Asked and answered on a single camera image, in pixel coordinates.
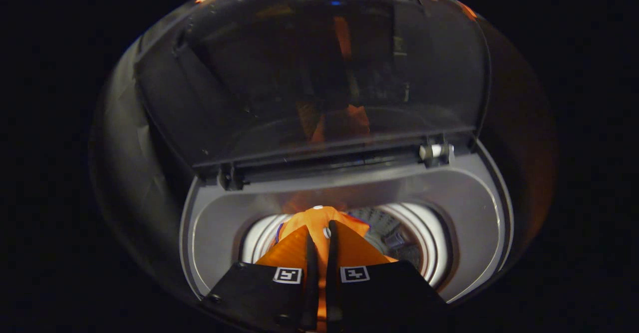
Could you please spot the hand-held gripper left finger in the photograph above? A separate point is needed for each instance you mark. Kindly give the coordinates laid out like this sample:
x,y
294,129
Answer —
x,y
312,283

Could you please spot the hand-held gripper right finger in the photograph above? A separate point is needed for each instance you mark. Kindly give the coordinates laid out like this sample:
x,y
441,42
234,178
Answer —
x,y
333,283

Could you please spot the yellow polo shirt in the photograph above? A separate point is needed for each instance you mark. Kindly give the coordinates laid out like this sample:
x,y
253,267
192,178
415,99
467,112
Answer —
x,y
319,218

